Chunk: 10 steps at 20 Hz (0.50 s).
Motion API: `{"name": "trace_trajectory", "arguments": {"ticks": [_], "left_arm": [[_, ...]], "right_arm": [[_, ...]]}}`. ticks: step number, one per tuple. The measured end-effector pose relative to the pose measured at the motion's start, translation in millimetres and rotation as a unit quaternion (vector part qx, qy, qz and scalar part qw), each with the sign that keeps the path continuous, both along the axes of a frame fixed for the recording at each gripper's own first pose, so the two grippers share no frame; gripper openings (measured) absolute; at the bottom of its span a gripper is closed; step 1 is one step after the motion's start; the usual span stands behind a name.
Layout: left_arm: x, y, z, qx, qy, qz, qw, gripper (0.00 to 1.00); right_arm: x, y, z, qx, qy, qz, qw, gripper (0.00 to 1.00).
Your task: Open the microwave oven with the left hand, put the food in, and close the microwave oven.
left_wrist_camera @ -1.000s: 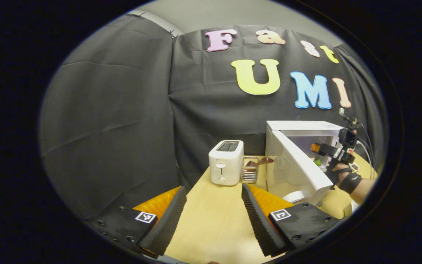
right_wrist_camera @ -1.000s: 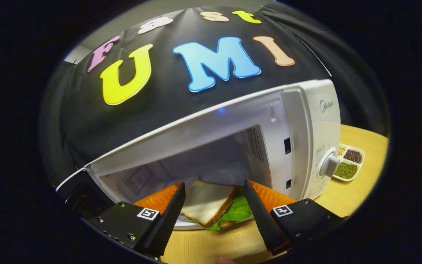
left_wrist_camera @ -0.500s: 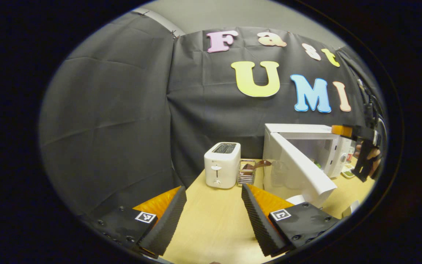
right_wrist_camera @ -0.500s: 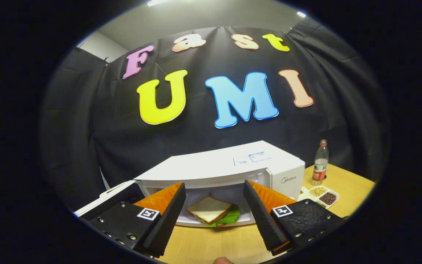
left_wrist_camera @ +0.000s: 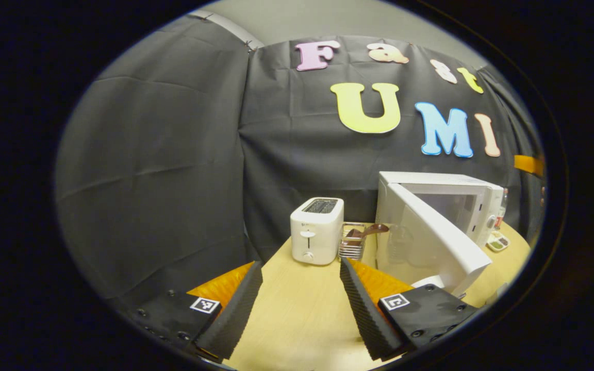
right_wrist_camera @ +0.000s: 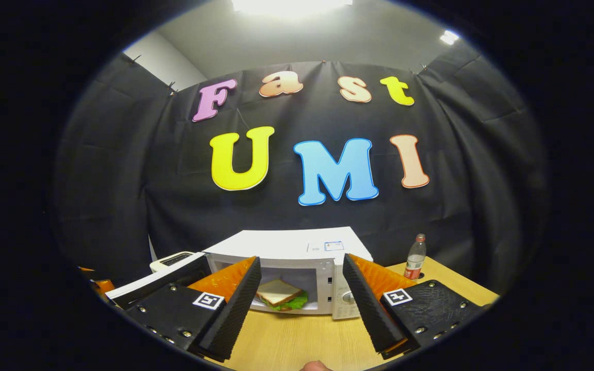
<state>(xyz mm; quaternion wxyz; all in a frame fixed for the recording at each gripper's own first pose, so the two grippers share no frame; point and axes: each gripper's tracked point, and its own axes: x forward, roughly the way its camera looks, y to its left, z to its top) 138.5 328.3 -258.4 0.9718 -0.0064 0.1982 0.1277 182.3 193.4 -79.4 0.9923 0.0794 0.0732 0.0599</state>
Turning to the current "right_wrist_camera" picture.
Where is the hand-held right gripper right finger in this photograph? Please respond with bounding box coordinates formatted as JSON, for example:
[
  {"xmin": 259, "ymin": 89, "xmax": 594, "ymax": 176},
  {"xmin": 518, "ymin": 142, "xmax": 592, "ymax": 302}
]
[{"xmin": 342, "ymin": 252, "xmax": 485, "ymax": 360}]

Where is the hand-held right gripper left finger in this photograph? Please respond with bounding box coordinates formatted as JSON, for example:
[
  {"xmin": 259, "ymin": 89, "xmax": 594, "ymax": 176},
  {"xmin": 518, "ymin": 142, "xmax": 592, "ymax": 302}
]
[{"xmin": 124, "ymin": 256, "xmax": 262, "ymax": 362}]

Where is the sandwich with green lettuce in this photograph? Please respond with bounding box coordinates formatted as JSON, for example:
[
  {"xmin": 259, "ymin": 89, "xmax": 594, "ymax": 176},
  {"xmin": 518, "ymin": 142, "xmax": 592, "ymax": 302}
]
[{"xmin": 256, "ymin": 279, "xmax": 309, "ymax": 312}]

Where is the white microwave oven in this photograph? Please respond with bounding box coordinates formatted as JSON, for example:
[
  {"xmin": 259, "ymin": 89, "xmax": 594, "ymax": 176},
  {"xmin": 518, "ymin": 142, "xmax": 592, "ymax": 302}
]
[{"xmin": 105, "ymin": 227, "xmax": 374, "ymax": 321}]

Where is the clear bottle with red label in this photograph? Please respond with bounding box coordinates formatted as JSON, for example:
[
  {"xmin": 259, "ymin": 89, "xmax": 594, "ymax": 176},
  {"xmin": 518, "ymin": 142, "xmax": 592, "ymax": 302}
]
[{"xmin": 404, "ymin": 233, "xmax": 427, "ymax": 280}]

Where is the white toaster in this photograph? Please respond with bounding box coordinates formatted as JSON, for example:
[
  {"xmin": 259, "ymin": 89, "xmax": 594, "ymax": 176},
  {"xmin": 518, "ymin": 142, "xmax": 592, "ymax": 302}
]
[{"xmin": 150, "ymin": 251, "xmax": 195, "ymax": 274}]

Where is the black backdrop cloth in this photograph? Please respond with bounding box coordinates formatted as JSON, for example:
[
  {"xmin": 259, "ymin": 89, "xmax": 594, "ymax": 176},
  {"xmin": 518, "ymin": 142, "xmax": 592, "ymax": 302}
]
[{"xmin": 55, "ymin": 41, "xmax": 548, "ymax": 289}]

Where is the large ceiling light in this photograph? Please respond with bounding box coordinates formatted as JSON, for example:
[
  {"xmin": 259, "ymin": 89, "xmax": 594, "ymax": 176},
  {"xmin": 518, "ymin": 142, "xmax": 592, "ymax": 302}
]
[{"xmin": 232, "ymin": 0, "xmax": 354, "ymax": 17}]

